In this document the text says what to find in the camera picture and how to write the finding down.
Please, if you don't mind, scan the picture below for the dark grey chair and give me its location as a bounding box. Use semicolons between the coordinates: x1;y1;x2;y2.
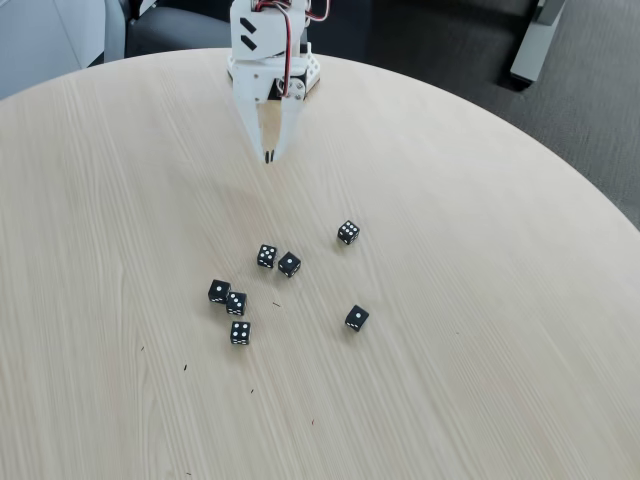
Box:
124;4;235;59

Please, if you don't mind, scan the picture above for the white cabinet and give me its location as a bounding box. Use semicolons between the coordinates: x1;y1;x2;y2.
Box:
0;0;126;100

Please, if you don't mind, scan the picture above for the grey desk leg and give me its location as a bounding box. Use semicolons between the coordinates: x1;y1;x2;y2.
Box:
509;0;566;87

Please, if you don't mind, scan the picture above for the red black servo cable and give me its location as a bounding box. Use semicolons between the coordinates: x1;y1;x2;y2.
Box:
277;4;297;99
303;0;332;23

